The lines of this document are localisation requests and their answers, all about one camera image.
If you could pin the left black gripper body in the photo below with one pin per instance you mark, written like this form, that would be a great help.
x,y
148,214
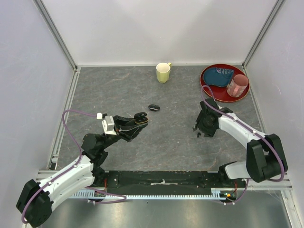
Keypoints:
x,y
120,133

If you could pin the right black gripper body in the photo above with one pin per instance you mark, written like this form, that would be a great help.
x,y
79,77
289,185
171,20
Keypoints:
x,y
202,123

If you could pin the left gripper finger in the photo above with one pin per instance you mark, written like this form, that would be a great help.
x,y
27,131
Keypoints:
x,y
125,122
134,131

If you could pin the black earbud charging case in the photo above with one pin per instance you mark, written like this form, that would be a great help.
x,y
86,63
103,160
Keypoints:
x,y
154,108

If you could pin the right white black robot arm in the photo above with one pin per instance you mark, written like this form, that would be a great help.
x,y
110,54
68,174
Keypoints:
x,y
265,157

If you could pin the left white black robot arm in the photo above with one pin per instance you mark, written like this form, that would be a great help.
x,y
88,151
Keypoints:
x,y
39,199

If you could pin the blue ceramic plate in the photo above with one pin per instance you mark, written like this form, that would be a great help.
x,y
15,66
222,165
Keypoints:
x,y
219,77

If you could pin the pink patterned cup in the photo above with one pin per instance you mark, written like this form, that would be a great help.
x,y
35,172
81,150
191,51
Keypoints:
x,y
237,85

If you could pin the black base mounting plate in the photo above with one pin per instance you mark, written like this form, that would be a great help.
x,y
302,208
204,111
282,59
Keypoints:
x,y
164,182

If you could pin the yellow green mug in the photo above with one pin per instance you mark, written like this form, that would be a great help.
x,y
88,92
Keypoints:
x,y
163,72

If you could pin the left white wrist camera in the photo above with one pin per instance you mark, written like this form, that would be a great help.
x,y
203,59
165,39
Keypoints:
x,y
107,123

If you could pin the light blue cable duct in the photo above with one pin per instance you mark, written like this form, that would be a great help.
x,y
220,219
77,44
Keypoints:
x,y
94,195

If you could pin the left aluminium frame post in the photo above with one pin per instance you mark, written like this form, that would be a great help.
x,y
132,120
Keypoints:
x,y
55,32

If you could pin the aluminium frame post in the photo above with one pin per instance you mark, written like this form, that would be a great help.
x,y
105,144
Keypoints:
x,y
55,32
263,31

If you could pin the right aluminium frame post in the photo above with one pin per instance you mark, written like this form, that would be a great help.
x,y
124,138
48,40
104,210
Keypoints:
x,y
263,31

